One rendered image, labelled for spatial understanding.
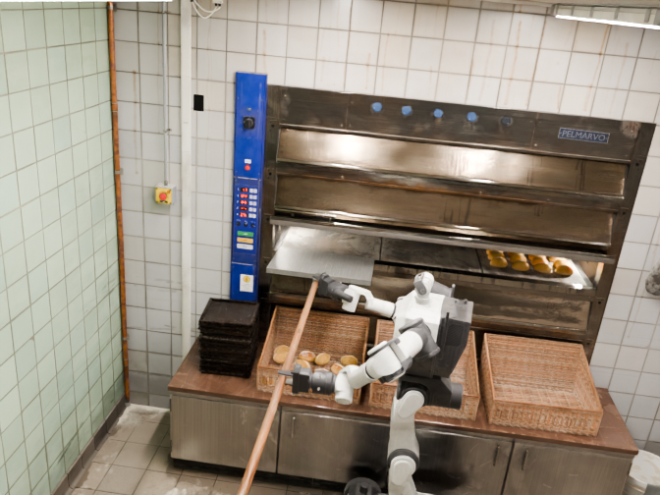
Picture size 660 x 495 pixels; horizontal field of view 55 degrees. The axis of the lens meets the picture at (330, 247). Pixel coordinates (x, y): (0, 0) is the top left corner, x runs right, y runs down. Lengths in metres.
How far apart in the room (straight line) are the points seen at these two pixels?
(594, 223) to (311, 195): 1.50
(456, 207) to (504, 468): 1.39
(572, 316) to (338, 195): 1.47
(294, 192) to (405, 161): 0.62
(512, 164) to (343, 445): 1.71
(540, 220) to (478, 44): 0.97
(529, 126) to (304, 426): 1.93
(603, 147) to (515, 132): 0.45
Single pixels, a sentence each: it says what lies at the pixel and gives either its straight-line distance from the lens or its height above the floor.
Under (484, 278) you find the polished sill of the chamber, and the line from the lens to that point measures 3.59.
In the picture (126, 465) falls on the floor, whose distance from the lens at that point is 3.93.
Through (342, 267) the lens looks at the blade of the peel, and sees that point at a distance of 3.43.
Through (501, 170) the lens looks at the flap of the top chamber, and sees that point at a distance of 3.40.
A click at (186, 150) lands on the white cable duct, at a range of 3.51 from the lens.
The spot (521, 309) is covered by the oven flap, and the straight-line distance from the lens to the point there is 3.70.
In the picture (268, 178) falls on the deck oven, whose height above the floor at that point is 1.60.
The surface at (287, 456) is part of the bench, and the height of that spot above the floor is 0.23.
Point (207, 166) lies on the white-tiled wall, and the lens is 3.51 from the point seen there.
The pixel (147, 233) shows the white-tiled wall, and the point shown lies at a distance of 3.76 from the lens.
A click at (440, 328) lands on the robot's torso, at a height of 1.35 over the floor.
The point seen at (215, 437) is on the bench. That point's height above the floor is 0.29.
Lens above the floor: 2.56
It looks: 22 degrees down
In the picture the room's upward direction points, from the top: 5 degrees clockwise
